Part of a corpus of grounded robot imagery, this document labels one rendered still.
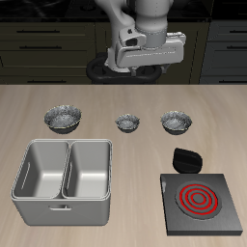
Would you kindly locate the dark grey kitchen cupboard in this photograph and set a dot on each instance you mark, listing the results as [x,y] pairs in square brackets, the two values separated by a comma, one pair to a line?
[225,54]

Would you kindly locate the large grey fluted bowl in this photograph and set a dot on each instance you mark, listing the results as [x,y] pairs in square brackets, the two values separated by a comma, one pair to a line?
[62,119]

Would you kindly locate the dark olive kitchen cupboard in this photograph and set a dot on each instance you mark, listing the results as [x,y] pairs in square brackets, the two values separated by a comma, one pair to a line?
[48,54]

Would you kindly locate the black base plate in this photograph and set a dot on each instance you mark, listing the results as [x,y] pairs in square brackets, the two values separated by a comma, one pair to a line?
[96,72]

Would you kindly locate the medium grey fluted bowl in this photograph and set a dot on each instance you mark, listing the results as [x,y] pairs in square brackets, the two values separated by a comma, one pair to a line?
[176,123]

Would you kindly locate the black kitchen counter top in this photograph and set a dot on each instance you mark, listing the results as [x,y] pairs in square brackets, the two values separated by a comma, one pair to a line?
[48,9]

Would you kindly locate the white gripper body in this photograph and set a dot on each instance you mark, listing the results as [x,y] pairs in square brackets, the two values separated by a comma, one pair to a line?
[151,54]

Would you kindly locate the dark grey stove plate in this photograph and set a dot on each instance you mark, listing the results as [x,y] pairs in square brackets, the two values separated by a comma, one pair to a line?
[199,201]

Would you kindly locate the round black stove knob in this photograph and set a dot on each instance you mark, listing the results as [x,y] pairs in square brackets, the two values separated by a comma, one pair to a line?
[186,160]

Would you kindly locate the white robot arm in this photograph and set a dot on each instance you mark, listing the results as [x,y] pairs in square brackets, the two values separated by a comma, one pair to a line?
[151,17]

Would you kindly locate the small grey fluted bowl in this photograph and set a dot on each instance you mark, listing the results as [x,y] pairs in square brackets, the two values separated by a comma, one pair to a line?
[127,123]

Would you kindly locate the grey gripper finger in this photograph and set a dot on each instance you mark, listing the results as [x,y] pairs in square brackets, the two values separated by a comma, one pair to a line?
[166,68]
[133,71]

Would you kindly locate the white two-bin basket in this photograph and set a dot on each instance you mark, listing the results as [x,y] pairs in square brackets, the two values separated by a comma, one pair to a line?
[64,205]

